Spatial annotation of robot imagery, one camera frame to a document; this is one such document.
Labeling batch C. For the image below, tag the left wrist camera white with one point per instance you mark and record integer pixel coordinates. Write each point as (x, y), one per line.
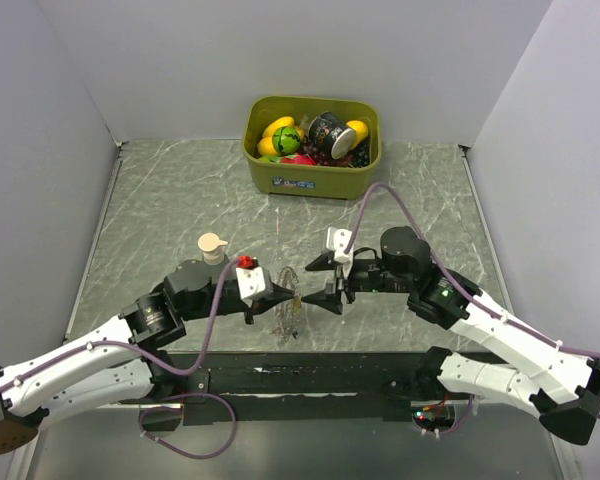
(253, 280)

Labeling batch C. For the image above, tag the yellow toy mango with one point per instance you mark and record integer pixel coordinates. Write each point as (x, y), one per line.
(285, 121)

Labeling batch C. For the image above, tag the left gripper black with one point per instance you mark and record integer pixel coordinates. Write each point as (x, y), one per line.
(277, 295)

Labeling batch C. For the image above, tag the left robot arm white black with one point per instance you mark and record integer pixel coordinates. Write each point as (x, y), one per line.
(123, 359)

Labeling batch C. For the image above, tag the grey bottle with beige cap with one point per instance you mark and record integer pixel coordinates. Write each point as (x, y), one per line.
(212, 248)

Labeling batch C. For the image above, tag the yellow toy lemon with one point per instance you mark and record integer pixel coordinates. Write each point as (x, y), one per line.
(360, 128)

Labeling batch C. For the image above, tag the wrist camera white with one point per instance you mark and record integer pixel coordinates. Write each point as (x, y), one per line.
(253, 280)
(337, 240)

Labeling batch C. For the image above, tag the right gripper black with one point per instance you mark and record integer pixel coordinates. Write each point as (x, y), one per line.
(329, 301)

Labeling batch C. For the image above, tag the large keyring with small rings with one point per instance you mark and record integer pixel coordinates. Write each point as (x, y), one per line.
(286, 315)

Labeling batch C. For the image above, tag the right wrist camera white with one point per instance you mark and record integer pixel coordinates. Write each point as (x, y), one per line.
(337, 240)

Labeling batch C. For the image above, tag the olive green plastic bin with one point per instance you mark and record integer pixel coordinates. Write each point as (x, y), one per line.
(271, 177)

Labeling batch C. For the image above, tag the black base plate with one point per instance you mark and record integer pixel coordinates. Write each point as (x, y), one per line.
(275, 386)

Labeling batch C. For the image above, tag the black paper cup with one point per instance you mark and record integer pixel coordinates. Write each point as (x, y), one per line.
(330, 134)

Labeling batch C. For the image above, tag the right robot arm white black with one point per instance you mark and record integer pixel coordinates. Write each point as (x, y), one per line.
(535, 375)

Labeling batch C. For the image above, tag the red toy fruit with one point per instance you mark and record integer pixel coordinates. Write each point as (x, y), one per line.
(297, 159)

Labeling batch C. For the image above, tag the green watermelon toy ball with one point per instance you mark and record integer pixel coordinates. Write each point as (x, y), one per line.
(286, 140)

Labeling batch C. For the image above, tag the dark grapes bunch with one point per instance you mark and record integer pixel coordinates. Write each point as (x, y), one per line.
(358, 157)

